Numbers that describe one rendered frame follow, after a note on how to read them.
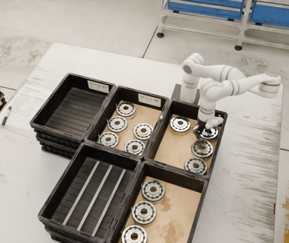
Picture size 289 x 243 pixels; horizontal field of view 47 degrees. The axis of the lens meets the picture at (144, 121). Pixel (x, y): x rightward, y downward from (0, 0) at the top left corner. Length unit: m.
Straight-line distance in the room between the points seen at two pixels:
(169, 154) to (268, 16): 2.11
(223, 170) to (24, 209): 0.99
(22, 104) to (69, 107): 0.38
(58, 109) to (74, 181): 0.47
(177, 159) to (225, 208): 0.32
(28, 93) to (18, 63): 1.43
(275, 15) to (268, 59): 0.44
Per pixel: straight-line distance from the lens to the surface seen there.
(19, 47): 3.83
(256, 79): 1.55
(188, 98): 1.96
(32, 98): 2.17
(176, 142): 1.67
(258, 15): 3.41
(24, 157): 1.90
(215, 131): 1.69
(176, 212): 1.48
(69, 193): 1.56
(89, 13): 4.15
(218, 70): 1.70
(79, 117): 1.81
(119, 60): 2.31
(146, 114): 1.78
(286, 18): 3.43
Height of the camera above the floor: 2.17
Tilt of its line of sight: 50 degrees down
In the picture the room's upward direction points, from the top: 2 degrees counter-clockwise
